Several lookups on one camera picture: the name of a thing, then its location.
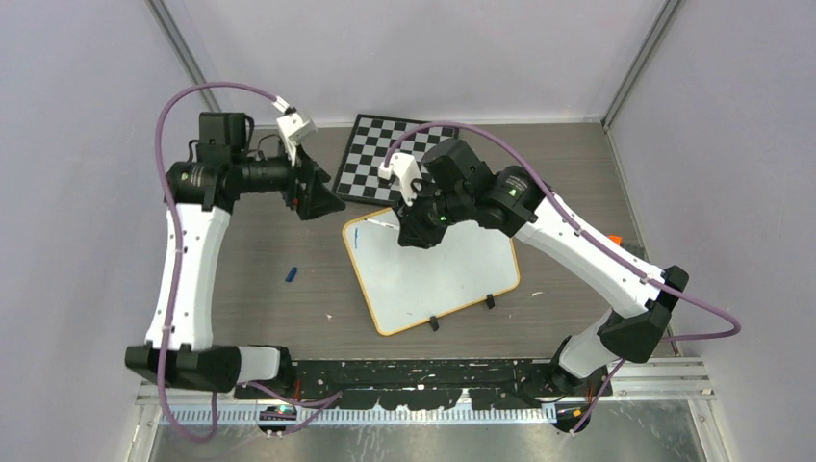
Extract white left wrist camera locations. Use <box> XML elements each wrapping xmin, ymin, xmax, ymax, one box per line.
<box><xmin>276</xmin><ymin>105</ymin><xmax>317</xmax><ymax>167</ymax></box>

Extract white toothed cable rail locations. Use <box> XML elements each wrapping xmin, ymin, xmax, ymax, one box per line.
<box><xmin>159</xmin><ymin>404</ymin><xmax>562</xmax><ymax>427</ymax></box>

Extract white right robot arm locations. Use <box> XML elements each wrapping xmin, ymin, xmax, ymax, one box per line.
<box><xmin>378</xmin><ymin>139</ymin><xmax>689</xmax><ymax>396</ymax></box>

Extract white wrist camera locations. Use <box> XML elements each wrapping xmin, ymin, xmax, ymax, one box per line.
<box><xmin>377</xmin><ymin>152</ymin><xmax>423</xmax><ymax>207</ymax></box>
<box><xmin>276</xmin><ymin>105</ymin><xmax>317</xmax><ymax>167</ymax></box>

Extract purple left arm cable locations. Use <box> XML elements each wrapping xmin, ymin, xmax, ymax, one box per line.
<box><xmin>154</xmin><ymin>81</ymin><xmax>346</xmax><ymax>445</ymax></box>

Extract black white chessboard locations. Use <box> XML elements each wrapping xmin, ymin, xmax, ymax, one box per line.
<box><xmin>333</xmin><ymin>114</ymin><xmax>422</xmax><ymax>207</ymax></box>

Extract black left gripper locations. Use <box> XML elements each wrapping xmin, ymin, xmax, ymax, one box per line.
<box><xmin>236</xmin><ymin>136</ymin><xmax>347</xmax><ymax>218</ymax></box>

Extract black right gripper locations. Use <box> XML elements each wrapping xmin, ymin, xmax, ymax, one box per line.
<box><xmin>392</xmin><ymin>177</ymin><xmax>472</xmax><ymax>248</ymax></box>

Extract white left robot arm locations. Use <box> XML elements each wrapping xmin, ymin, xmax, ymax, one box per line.
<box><xmin>125</xmin><ymin>109</ymin><xmax>345</xmax><ymax>398</ymax></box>

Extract yellow framed whiteboard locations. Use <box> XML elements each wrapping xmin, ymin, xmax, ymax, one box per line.
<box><xmin>341</xmin><ymin>209</ymin><xmax>521</xmax><ymax>336</ymax></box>

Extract white blue marker pen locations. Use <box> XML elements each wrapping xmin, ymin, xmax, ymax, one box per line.
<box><xmin>365</xmin><ymin>218</ymin><xmax>400</xmax><ymax>231</ymax></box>

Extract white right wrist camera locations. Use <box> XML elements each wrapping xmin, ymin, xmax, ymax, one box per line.
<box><xmin>377</xmin><ymin>152</ymin><xmax>423</xmax><ymax>207</ymax></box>

